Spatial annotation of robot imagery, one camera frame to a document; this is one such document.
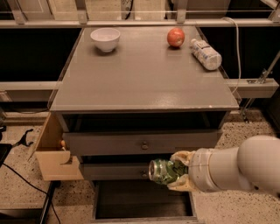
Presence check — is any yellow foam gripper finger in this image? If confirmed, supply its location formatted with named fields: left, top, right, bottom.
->
left=167, top=174, right=196, bottom=192
left=170, top=150, right=195, bottom=166

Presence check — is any crushed green soda can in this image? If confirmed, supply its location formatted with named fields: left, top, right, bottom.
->
left=149, top=159, right=188, bottom=186

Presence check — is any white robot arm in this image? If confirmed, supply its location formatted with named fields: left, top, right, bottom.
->
left=167, top=136, right=280, bottom=198

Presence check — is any grey open bottom drawer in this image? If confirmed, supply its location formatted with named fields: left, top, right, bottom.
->
left=92, top=180, right=206, bottom=224

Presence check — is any grey top drawer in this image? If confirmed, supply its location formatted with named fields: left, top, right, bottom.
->
left=63, top=129, right=222, bottom=156

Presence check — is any grey drawer cabinet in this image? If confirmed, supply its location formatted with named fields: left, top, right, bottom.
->
left=49, top=25, right=241, bottom=224

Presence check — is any grey middle drawer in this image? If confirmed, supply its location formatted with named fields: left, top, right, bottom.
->
left=80, top=162, right=150, bottom=180

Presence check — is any light wooden side drawer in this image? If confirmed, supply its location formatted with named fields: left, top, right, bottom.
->
left=34, top=113, right=83, bottom=181

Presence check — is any clear plastic water bottle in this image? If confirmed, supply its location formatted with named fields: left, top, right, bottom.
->
left=191, top=38, right=222, bottom=71

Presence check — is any red apple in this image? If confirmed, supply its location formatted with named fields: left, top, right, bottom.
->
left=167, top=28, right=185, bottom=47

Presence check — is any white ceramic bowl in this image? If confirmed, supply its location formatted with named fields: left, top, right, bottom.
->
left=90, top=28, right=121, bottom=53

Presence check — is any black clamp tool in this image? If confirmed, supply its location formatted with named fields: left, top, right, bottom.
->
left=12, top=129, right=33, bottom=148

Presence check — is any metal railing frame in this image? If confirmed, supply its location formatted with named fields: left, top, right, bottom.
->
left=0, top=0, right=280, bottom=102

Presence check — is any black floor cable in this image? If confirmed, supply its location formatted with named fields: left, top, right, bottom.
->
left=2, top=162, right=62, bottom=224

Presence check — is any white cable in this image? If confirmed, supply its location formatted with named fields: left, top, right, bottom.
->
left=221, top=16, right=243, bottom=95

